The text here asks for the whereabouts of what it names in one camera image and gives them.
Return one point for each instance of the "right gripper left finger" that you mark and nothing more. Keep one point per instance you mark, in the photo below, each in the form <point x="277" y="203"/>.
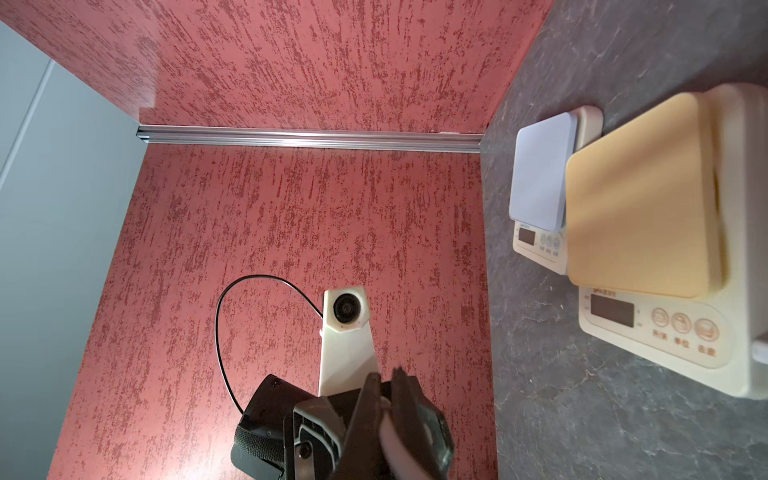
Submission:
<point x="361" y="456"/>

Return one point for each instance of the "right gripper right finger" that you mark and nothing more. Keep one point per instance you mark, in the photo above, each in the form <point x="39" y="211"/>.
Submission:
<point x="407" y="399"/>

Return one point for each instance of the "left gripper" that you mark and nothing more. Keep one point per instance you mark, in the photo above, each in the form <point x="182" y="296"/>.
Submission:
<point x="287" y="433"/>

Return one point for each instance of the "lavender kitchen scale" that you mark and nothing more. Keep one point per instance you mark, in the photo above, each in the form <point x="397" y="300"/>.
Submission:
<point x="537" y="202"/>

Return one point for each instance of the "yellow kitchen scale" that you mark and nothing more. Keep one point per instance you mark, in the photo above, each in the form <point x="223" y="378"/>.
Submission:
<point x="666" y="222"/>

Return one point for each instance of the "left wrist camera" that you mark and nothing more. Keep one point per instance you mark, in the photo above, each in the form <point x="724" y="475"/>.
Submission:
<point x="347" y="353"/>

